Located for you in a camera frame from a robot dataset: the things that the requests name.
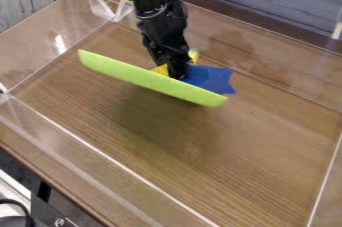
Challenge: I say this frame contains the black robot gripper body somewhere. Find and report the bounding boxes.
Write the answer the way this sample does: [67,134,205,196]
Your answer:
[137,4,190,53]

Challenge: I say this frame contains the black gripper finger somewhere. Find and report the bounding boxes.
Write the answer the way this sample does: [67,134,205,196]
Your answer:
[167,51,193,79]
[145,39,169,66]

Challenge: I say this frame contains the yellow toy banana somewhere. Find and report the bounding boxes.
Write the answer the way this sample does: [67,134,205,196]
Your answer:
[153,48,199,76]

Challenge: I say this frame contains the green round plate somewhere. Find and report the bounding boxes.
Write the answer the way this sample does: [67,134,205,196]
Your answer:
[78,50,229,107]

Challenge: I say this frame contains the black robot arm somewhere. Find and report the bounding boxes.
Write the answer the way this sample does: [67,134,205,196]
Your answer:
[130,0,191,79]

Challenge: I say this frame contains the blue star-shaped block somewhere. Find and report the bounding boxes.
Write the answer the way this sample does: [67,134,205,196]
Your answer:
[182,65,235,95]

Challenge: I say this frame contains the clear acrylic corner bracket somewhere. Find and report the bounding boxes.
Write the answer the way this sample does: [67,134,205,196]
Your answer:
[89,0,134,23]

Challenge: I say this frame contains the clear acrylic enclosure wall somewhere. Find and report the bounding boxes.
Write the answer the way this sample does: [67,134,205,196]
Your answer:
[0,0,342,227]

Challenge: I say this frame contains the black cable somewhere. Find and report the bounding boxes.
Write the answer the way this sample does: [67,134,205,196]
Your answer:
[0,199,35,227]

